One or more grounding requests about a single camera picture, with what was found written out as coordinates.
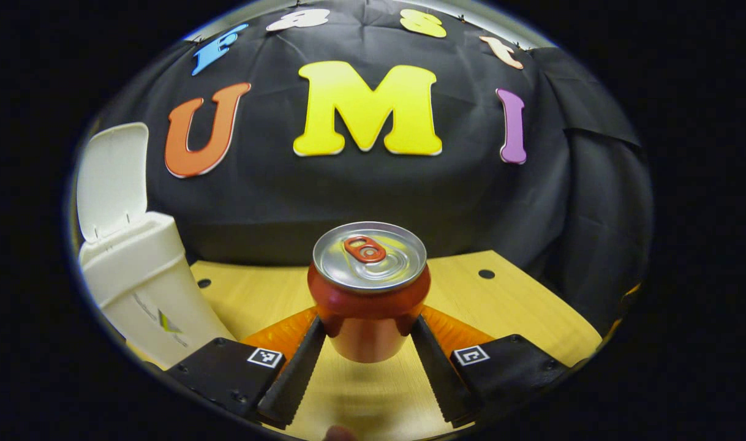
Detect red pop can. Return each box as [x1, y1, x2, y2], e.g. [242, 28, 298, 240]
[307, 222, 432, 363]

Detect black backdrop cloth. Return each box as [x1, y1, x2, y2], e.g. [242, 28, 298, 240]
[82, 0, 654, 334]

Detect wooden desktop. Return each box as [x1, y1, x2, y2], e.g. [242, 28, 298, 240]
[125, 250, 603, 441]

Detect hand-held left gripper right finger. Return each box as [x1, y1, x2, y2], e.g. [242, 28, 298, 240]
[410, 304, 575, 429]

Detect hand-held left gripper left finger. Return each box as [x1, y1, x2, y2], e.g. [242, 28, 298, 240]
[164, 306, 328, 429]

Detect white desktop garbage bin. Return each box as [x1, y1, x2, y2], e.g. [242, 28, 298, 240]
[76, 122, 236, 370]

